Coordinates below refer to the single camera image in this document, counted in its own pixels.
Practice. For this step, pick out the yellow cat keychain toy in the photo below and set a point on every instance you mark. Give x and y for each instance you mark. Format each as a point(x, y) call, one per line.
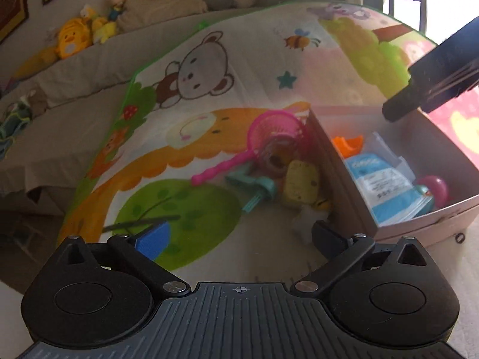
point(302, 187)

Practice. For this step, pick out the beige covered sofa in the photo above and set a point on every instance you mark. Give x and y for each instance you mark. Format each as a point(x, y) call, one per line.
point(84, 92)

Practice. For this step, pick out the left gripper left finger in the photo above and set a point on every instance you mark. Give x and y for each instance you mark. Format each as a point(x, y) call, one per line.
point(151, 238)

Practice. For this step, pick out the beige pillow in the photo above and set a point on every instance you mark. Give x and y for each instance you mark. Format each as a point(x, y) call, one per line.
point(138, 14)

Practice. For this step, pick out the green yarn cloth bundle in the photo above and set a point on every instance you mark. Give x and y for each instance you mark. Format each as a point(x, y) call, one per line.
point(15, 119)

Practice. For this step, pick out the colourful cartoon play mat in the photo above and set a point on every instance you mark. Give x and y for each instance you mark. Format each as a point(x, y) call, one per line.
point(191, 109)

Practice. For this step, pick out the teal toy hammer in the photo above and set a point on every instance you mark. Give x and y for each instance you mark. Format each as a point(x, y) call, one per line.
point(259, 189)

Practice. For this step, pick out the small yellow plush toy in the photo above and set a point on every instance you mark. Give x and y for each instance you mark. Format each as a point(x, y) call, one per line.
point(102, 29)

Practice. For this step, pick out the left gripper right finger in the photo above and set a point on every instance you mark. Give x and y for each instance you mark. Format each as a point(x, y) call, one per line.
point(343, 256)

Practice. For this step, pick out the yellow duck plush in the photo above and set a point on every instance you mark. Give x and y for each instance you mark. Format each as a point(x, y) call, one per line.
point(68, 40)

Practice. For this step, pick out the blue white wipes pack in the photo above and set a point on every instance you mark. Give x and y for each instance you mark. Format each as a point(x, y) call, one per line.
point(389, 196)

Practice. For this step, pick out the pink cardboard box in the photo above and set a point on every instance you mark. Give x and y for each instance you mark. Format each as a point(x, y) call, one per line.
point(427, 151)

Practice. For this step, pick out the orange plastic toy piece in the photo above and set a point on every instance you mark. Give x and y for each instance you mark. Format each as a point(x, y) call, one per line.
point(348, 147)

